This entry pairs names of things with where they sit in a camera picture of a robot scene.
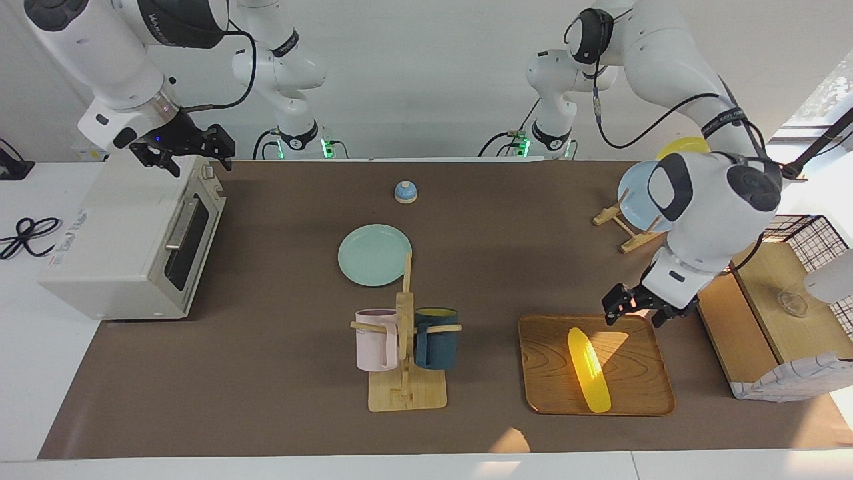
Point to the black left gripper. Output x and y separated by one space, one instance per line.
676 308

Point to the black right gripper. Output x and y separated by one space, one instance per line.
176 136

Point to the yellow corn cob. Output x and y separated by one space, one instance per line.
590 373

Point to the toaster oven glass door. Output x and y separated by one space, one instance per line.
193 260

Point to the light green plate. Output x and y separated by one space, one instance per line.
373 256

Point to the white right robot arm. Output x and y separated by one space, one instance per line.
100 46

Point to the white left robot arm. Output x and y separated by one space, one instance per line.
713 220

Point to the white toaster oven body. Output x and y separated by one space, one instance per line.
100 226

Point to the rounded wooden tray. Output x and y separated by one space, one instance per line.
633 380

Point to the wooden plate rack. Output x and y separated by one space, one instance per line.
610 214

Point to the light blue plate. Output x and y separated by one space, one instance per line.
636 200

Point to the white socket box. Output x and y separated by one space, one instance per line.
80 154

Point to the wooden board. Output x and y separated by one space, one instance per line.
766 280

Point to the small clear glass piece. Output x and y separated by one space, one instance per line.
794 304

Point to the yellow plate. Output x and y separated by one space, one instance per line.
686 146

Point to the white rounded device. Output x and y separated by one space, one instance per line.
833 276

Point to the dark teal mug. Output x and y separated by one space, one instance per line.
436 350

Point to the brown table mat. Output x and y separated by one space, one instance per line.
266 373

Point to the wooden mug tree stand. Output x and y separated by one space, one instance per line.
406 396

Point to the pink mug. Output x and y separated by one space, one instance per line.
373 346

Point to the black clamp mount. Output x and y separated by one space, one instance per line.
13 170

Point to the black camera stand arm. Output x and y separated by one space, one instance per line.
816 143

